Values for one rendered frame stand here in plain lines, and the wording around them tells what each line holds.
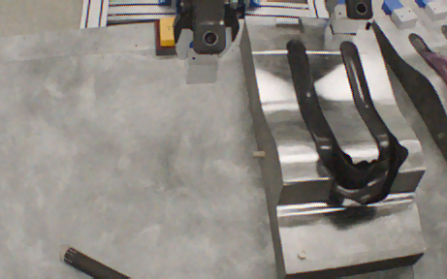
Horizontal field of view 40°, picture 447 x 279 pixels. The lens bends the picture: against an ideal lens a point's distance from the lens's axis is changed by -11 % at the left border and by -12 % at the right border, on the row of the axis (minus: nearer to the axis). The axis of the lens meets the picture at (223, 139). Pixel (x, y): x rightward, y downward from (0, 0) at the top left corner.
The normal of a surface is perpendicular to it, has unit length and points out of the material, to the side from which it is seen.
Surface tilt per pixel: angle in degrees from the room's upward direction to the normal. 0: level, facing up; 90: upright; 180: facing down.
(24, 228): 0
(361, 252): 0
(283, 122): 27
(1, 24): 0
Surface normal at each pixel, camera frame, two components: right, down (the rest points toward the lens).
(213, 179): 0.11, -0.52
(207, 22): 0.11, -0.03
